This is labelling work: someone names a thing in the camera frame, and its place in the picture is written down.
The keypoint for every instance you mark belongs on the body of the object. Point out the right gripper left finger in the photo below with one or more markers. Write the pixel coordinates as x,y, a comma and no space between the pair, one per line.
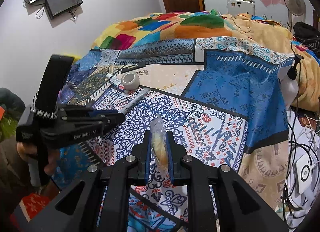
147,139

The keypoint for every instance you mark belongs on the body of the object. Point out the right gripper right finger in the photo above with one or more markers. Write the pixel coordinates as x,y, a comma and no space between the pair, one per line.
169,139

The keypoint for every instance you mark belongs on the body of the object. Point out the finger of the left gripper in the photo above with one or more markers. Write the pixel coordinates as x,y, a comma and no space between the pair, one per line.
110,123
102,114

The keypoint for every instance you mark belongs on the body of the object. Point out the clear plastic wrapper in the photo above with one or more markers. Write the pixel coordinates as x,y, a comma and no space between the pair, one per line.
158,143

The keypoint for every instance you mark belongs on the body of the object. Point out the black rectangular strip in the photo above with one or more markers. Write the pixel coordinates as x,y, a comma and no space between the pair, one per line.
133,67

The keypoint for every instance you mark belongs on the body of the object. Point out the person's left hand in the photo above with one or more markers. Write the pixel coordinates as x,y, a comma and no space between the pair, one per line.
29,151

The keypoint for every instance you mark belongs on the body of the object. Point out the white tube with red cap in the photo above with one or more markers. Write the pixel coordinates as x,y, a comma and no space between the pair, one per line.
115,81

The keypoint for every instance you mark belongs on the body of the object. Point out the green patterned cloth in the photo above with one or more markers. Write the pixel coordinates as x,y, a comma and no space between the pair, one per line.
8,126

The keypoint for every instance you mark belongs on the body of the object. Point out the grey tape roll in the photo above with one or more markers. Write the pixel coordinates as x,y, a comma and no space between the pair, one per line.
130,81

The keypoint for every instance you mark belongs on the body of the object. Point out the dark green cushion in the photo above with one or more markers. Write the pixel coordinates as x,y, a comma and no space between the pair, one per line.
11,102

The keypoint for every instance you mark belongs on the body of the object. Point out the silver marker pen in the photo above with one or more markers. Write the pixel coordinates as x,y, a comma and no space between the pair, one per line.
134,101

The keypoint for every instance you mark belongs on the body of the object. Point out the blue patchwork bedspread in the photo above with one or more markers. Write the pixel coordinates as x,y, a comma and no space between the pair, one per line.
219,96

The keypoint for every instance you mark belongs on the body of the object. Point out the colourful checked blanket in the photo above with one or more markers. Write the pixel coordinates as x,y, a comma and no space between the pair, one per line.
156,27

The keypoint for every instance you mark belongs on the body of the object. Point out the white power adapter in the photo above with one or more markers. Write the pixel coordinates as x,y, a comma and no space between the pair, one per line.
303,174

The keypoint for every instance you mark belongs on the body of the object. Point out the black clip microphone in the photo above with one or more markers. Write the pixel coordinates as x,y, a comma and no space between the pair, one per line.
292,72

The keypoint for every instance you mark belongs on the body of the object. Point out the tan blanket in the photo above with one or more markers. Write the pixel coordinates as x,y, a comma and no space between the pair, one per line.
277,39

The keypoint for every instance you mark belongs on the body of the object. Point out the white box on wardrobe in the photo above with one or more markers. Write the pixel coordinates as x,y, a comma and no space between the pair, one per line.
235,7

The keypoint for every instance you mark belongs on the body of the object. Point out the black bag on bed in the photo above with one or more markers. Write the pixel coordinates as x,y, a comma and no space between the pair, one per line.
308,36

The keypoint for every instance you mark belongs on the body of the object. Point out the standing fan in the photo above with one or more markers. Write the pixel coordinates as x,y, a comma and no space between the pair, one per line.
296,8

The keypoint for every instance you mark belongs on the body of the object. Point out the lower wall monitor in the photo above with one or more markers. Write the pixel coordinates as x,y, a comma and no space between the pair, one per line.
57,7

